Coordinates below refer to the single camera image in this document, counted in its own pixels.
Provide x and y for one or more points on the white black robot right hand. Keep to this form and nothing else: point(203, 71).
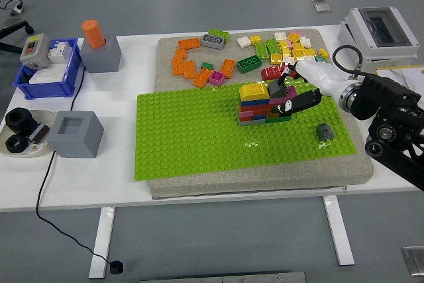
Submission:
point(321, 76)

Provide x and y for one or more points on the dark grey sloped brick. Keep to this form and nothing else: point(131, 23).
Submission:
point(275, 89)

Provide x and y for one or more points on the dark grey small brick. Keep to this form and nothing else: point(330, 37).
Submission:
point(324, 131)

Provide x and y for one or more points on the yellow curved brick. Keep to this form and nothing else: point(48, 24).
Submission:
point(253, 90)

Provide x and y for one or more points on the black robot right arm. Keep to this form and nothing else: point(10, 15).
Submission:
point(381, 97)

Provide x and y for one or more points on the small green brick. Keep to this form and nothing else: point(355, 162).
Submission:
point(206, 66)
point(320, 59)

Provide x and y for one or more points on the white brick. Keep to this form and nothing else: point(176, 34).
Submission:
point(305, 41)
point(288, 60)
point(244, 41)
point(280, 35)
point(309, 58)

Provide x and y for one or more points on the small pink brick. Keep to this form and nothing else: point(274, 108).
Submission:
point(289, 44)
point(296, 33)

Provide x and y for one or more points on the red brick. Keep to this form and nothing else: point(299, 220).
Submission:
point(271, 73)

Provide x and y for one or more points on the lime green brick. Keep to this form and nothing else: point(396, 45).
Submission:
point(261, 50)
point(220, 33)
point(273, 46)

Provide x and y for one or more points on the dark green brick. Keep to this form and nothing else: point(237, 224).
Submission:
point(248, 62)

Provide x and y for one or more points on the orange brick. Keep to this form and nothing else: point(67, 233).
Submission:
point(178, 66)
point(202, 78)
point(227, 68)
point(189, 70)
point(189, 43)
point(180, 53)

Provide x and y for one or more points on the magenta brick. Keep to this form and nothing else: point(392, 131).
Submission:
point(217, 78)

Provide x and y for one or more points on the grey long brick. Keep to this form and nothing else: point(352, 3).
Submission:
point(212, 41)

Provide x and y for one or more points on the yellow white cardboard box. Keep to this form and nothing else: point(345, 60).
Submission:
point(410, 76)

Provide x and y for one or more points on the lime green studded baseplate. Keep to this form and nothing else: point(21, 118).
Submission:
point(198, 137)

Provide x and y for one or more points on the grey foam mat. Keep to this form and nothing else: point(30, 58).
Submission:
point(232, 182)

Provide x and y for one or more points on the white table leg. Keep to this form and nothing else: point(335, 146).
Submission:
point(101, 243)
point(339, 233)

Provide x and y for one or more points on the metal floor hatch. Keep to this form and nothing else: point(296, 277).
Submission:
point(414, 260)

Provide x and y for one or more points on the grey cube with round hole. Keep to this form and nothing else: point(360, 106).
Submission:
point(102, 57)

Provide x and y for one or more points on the orange cylinder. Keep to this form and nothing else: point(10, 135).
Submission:
point(93, 34)

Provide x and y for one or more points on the grey cube with square recess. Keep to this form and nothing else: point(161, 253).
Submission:
point(76, 140)

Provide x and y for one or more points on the white circuit breaker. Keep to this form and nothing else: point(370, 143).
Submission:
point(60, 51)

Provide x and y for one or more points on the blue plastic bin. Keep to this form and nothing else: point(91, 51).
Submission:
point(46, 90)

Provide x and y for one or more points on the black plug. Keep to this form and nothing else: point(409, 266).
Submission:
point(117, 267)

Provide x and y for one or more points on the white oval plate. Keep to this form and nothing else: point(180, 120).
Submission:
point(43, 115)

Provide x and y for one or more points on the brown metal cylindrical part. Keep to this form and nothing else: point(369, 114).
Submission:
point(39, 133)

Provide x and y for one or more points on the large black nut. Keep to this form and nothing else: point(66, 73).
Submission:
point(20, 120)

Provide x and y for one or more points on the black office chair base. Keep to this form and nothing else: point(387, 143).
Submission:
point(16, 26)

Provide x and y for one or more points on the small black nut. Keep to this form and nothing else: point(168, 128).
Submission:
point(16, 145)

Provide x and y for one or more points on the white electrical enclosure box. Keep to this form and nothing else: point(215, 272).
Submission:
point(374, 41)

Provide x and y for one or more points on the multicolour stacked brick wall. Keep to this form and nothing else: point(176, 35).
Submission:
point(246, 117)

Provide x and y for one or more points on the white switch panel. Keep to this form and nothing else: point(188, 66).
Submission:
point(48, 76)

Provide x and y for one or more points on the grey push-button switch box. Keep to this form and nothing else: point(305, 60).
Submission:
point(34, 49)

